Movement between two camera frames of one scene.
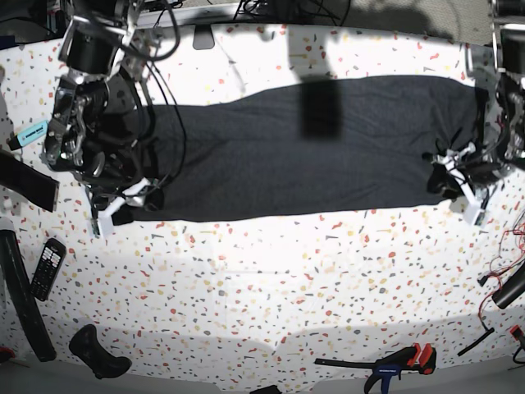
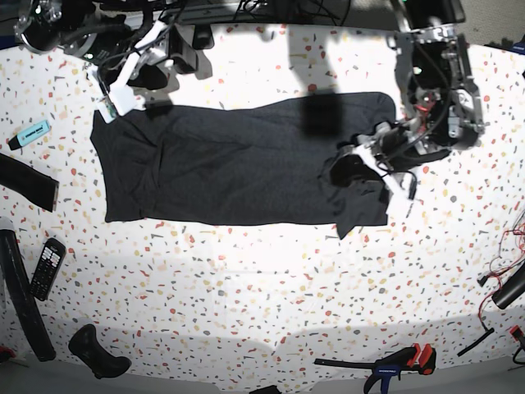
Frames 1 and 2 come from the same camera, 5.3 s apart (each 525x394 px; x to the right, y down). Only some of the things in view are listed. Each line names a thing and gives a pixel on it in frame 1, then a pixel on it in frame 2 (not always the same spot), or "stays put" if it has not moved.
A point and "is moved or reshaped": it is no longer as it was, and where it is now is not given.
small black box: (271, 389) stays put
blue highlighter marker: (29, 135) stays put
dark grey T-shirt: (350, 145) is moved or reshaped
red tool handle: (7, 350) stays put
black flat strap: (34, 185) stays put
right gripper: (92, 131) → (116, 46)
